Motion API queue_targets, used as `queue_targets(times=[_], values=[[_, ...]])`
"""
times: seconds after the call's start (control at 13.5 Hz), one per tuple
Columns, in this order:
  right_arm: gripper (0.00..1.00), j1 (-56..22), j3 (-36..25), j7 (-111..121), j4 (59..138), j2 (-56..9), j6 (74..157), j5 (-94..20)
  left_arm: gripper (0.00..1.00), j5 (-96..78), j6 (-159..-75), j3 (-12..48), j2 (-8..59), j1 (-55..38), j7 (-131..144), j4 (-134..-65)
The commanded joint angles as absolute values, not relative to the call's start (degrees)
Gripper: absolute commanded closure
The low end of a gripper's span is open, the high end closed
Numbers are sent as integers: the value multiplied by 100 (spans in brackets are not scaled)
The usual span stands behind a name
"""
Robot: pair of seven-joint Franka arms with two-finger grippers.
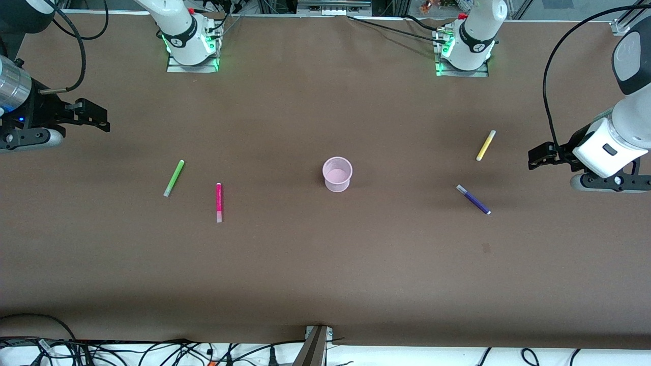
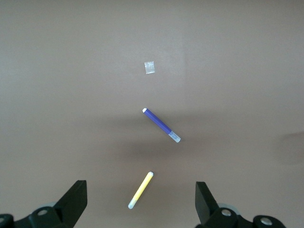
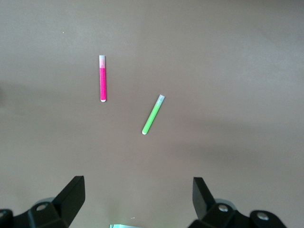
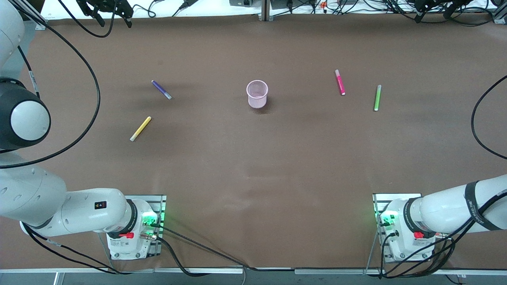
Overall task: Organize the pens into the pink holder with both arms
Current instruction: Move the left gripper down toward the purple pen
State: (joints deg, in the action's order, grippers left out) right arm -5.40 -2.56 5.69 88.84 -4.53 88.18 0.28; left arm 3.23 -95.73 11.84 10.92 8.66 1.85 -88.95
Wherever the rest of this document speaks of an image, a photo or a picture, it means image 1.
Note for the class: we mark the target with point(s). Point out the purple marker pen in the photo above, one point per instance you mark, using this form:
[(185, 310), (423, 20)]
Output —
[(474, 200)]

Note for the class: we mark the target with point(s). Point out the brown table cover sheet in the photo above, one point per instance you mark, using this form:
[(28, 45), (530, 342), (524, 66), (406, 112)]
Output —
[(325, 274)]

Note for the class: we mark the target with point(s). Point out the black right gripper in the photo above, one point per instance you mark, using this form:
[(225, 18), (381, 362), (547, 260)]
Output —
[(45, 111)]

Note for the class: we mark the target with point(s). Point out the pink plastic pen holder cup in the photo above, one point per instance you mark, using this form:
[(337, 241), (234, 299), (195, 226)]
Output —
[(337, 175)]

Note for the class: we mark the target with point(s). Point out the aluminium frame corner bracket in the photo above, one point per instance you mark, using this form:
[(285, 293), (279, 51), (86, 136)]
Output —
[(621, 26)]

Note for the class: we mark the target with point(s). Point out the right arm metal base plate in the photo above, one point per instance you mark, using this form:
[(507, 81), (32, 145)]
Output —
[(175, 68)]

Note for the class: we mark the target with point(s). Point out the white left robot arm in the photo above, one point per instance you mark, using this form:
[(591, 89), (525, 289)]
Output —
[(473, 40)]

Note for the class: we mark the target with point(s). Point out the yellow marker pen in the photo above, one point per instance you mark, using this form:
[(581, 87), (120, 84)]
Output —
[(485, 146)]

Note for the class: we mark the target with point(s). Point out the grey power strip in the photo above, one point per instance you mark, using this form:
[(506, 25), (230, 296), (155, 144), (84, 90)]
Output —
[(333, 6)]

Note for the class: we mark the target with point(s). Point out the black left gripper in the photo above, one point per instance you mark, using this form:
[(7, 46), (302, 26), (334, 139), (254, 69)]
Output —
[(563, 151)]

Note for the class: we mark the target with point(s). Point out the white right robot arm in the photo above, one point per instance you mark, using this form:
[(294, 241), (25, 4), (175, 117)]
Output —
[(183, 30)]

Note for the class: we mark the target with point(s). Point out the pink marker pen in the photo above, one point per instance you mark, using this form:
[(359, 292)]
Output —
[(218, 201)]

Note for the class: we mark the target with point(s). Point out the green marker pen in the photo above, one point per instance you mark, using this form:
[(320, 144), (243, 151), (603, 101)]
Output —
[(174, 178)]

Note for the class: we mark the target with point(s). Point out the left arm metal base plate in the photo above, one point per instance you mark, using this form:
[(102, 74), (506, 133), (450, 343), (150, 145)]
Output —
[(478, 73)]

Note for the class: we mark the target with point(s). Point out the metal camera stand post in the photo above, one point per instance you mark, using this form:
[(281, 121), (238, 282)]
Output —
[(315, 351)]

